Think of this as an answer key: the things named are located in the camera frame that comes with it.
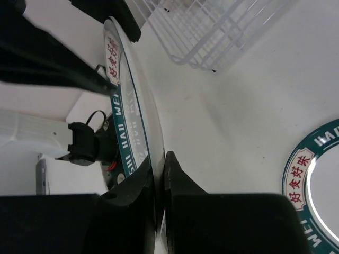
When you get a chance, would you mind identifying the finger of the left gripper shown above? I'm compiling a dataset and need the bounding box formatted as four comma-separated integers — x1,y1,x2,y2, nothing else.
70,0,141,42
1,1,117,96

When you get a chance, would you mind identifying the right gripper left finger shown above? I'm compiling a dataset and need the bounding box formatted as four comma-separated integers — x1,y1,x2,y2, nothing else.
87,159,155,253

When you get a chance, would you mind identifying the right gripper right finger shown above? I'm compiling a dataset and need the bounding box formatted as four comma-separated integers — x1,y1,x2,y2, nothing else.
164,151,211,253

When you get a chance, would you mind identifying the green rimmed white plate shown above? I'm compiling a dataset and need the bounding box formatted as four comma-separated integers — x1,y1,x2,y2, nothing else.
282,120,338,253

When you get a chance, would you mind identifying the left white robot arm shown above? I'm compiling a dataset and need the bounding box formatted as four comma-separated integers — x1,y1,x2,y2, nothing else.
1,1,141,166

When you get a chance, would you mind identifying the white wire dish rack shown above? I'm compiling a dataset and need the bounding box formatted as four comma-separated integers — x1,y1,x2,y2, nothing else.
126,0,295,72

